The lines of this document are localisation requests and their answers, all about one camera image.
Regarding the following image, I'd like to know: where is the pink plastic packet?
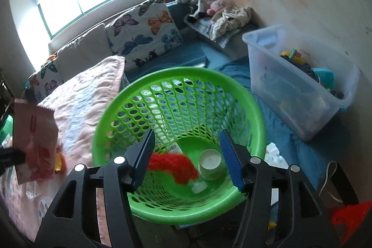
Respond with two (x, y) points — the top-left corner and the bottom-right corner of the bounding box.
(13, 99), (58, 185)

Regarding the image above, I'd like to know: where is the white paper cup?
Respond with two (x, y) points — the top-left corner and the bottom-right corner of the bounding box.
(198, 149), (223, 181)

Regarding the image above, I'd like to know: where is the red foam fruit net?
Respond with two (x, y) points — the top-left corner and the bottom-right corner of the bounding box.
(147, 153), (199, 185)

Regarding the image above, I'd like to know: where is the orange peel piece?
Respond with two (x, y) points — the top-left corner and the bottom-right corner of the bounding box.
(54, 152), (66, 174)

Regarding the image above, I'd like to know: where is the white crumpled plastic bag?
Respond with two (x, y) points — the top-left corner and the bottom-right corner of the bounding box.
(264, 142), (289, 169)

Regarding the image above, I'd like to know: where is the blue blanket on sofa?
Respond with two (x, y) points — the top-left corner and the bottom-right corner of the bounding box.
(125, 3), (350, 189)

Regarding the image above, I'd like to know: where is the red plastic stool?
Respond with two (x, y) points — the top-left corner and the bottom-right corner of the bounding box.
(327, 201), (371, 247)

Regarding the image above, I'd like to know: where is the left butterfly print cushion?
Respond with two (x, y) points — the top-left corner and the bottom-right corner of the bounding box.
(25, 59), (64, 103)

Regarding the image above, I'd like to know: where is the butterfly print cushion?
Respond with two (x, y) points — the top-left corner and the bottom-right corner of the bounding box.
(25, 59), (64, 103)
(105, 0), (183, 70)

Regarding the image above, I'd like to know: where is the pink towel table cover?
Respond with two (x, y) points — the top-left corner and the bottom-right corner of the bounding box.
(1, 55), (129, 242)

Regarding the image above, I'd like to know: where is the green plastic mesh basket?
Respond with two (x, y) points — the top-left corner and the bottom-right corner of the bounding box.
(92, 67), (266, 225)

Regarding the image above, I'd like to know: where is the clear plastic storage bin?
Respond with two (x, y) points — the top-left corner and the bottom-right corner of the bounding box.
(242, 25), (360, 141)

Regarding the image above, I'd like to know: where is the plain white cushion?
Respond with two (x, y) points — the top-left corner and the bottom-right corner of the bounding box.
(55, 23), (112, 82)

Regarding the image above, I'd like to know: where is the crumpled patterned cloth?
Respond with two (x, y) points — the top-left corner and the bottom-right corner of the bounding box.
(209, 6), (252, 41)

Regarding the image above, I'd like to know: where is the pink plush toy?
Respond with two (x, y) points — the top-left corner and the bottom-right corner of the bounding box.
(206, 0), (228, 16)

